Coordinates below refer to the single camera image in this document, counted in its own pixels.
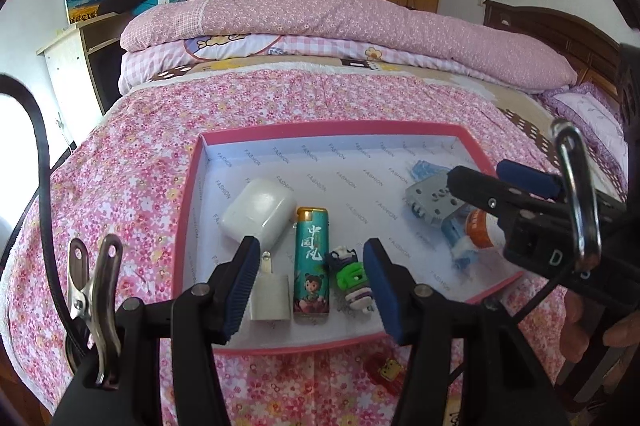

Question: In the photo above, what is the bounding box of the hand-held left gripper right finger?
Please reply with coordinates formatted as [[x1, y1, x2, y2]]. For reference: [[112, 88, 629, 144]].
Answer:
[[363, 237, 571, 426]]

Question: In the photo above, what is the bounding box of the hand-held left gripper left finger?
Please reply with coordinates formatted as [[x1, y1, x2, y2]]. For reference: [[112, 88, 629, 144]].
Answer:
[[52, 235, 263, 426]]

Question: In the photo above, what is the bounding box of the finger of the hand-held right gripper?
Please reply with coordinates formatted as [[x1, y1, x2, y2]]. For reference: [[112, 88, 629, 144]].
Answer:
[[446, 165, 532, 228], [496, 159, 567, 203]]

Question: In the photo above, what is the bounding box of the white charger plug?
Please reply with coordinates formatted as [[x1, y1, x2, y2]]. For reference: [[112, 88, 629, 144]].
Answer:
[[248, 251, 292, 323]]

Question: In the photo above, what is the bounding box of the white orange label pill bottle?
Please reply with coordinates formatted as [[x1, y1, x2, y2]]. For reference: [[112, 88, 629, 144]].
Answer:
[[464, 207, 507, 253]]

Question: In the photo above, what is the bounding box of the green white toy figure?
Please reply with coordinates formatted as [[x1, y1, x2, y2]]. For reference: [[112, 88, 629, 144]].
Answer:
[[324, 246, 377, 315]]

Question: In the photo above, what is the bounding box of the green lighter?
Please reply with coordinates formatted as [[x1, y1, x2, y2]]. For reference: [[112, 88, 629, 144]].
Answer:
[[293, 207, 332, 320]]

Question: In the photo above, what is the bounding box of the white earbud case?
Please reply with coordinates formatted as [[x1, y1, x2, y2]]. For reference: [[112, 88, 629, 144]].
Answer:
[[221, 177, 296, 248]]

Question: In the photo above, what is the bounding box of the pink cardboard box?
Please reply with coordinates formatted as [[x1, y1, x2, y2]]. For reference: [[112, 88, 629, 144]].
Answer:
[[174, 119, 526, 358]]

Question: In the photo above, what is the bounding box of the person's right hand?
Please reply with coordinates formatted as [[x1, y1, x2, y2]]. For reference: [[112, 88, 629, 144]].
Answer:
[[562, 290, 640, 363]]

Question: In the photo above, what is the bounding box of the metal spring clip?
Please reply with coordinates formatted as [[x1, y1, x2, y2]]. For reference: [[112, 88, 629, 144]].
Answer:
[[68, 233, 124, 389], [550, 119, 604, 270]]

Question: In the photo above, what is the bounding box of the purple pillow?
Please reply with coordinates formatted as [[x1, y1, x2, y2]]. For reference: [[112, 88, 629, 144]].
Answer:
[[542, 83, 629, 178]]

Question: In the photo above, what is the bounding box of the dark wooden headboard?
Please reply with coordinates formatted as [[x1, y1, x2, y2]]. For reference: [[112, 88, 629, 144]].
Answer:
[[482, 0, 627, 103]]

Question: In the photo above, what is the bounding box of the pink floral bedsheet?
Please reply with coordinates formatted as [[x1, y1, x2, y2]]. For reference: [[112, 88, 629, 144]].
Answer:
[[0, 71, 596, 419]]

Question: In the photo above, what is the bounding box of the folded pink quilt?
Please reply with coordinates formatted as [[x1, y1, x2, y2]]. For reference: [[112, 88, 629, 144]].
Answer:
[[120, 0, 579, 95]]

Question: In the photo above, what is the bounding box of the cartoon print blanket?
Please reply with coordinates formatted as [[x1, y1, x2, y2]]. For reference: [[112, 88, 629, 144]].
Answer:
[[118, 31, 568, 149]]

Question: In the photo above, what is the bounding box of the white cabinet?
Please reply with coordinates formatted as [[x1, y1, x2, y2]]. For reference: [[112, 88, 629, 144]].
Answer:
[[35, 10, 134, 143]]

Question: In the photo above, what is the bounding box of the black cable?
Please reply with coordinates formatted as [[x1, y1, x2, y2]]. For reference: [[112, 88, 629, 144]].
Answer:
[[0, 74, 87, 357]]

